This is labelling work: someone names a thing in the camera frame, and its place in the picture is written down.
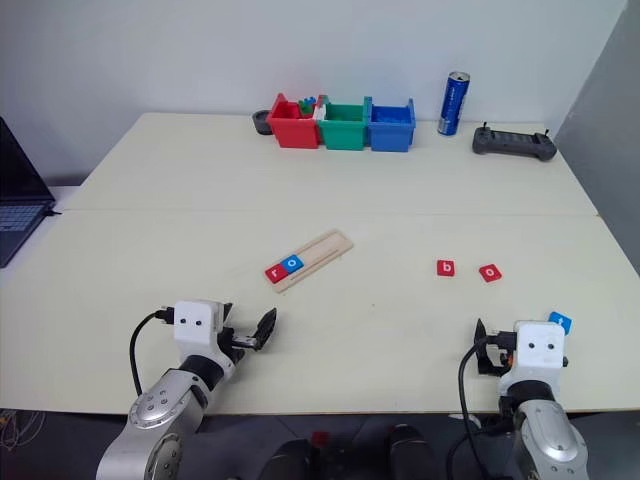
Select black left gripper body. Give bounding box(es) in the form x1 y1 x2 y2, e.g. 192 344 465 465
218 325 260 364

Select wooden letter tray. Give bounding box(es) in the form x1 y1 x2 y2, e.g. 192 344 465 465
264 228 355 296

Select blue plastic bin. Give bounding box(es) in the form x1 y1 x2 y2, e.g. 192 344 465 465
366 96 418 153

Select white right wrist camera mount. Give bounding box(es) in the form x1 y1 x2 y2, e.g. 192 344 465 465
499 319 570 397

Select blue drink can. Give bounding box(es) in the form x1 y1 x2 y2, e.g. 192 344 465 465
437 70 472 137

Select tangled floor cables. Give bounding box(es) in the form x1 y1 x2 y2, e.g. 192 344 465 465
0 408 47 454

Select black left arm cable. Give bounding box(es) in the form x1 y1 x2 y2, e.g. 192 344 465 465
128 307 176 399

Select dark laptop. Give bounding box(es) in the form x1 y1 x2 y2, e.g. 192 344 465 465
0 116 57 270

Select green plastic bin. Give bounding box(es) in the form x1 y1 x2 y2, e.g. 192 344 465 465
315 94 371 151

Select dark rounded shape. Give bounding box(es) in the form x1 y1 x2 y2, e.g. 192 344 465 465
385 423 437 480
257 438 322 480

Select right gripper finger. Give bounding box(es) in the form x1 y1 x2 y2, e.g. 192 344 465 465
473 317 494 375

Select red plastic bin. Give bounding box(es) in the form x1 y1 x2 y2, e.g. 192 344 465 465
265 92 321 150

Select black round holder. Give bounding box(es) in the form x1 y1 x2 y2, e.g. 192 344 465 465
251 109 274 136

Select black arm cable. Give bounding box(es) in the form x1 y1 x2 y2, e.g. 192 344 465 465
446 334 506 480
128 307 176 399

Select grey remote controller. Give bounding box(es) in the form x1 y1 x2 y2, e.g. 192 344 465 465
471 121 558 163

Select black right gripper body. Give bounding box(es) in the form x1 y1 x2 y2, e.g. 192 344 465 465
486 328 518 375

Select red letter tile o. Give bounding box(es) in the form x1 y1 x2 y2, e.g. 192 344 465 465
478 262 505 285

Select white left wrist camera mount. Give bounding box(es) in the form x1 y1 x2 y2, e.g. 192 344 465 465
172 300 224 357

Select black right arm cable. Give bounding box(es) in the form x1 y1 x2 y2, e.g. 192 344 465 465
446 334 506 480

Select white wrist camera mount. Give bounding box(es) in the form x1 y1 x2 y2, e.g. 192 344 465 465
172 300 224 357
499 319 570 397

